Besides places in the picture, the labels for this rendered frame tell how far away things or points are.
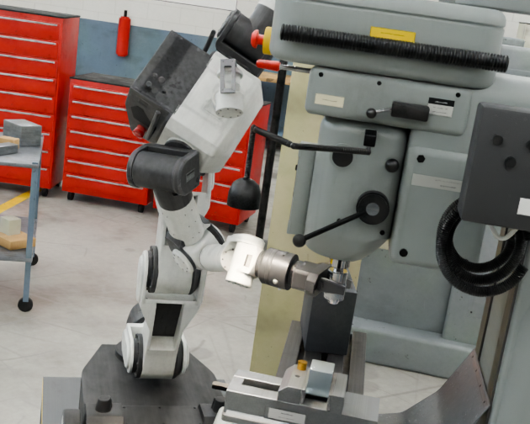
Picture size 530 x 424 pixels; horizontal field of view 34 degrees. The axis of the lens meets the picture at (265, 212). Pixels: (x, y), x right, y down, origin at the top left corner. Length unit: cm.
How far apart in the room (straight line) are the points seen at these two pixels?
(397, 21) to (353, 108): 19
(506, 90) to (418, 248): 37
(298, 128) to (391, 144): 187
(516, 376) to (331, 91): 71
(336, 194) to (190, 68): 56
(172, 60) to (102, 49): 930
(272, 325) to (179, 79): 195
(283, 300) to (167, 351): 122
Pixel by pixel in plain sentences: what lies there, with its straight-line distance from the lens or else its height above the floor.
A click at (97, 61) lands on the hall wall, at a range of 1150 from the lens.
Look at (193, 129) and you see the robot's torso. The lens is 211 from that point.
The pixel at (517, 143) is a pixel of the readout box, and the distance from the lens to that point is 156.
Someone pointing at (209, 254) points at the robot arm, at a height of 120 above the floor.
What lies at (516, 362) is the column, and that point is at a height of 119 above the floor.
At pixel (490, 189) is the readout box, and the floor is 158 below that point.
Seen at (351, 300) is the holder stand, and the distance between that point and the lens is 236.
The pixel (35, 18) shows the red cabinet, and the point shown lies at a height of 142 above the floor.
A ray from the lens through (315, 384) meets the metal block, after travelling 196.
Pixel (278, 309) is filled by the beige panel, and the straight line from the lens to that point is 387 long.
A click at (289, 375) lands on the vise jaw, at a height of 102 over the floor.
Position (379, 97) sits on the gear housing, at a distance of 178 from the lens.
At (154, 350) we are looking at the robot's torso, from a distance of 271.
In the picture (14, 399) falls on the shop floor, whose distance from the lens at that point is 398.
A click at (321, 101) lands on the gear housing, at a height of 166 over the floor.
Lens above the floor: 187
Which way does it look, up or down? 14 degrees down
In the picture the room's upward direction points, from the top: 8 degrees clockwise
